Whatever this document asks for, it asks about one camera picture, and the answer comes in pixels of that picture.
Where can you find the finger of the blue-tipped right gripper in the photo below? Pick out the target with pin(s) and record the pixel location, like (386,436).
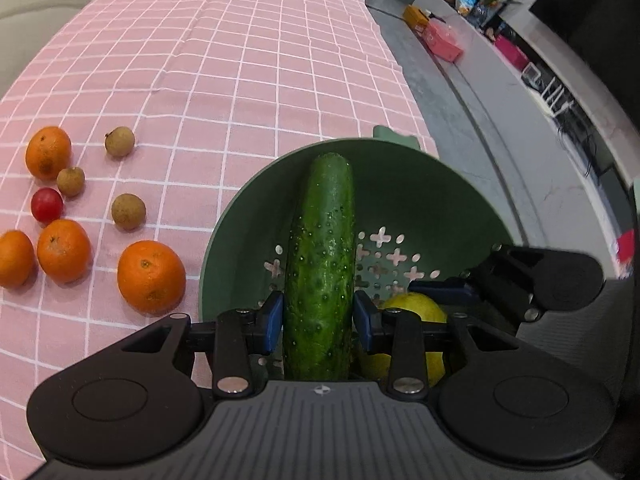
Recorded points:
(398,333)

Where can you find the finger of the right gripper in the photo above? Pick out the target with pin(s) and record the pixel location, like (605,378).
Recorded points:
(449,291)

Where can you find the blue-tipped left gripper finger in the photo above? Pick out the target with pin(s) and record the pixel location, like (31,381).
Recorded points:
(240,334)

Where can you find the green cucumber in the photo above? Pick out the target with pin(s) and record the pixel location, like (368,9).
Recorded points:
(320,275)

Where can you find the orange mandarin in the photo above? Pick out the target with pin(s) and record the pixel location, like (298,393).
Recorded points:
(17,259)
(151,277)
(48,152)
(64,251)

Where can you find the brown longan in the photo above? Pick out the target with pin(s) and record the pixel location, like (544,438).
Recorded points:
(128,211)
(71,181)
(120,142)

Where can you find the red cherry tomato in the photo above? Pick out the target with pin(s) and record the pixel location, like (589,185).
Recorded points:
(46,205)

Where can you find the white wifi router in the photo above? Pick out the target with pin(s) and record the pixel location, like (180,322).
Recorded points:
(555,98)

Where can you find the magenta box on shelf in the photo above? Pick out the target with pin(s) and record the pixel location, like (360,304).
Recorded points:
(516,57)

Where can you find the pink checkered tablecloth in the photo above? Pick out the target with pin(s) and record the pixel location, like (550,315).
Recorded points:
(214,90)

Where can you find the pink box on floor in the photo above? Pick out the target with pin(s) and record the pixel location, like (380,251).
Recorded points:
(441,40)

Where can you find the orange box on floor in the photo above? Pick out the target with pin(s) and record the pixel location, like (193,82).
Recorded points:
(416,18)

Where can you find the black television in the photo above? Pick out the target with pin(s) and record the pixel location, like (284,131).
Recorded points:
(603,33)

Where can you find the beige sofa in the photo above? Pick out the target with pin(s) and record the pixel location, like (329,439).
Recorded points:
(27,26)

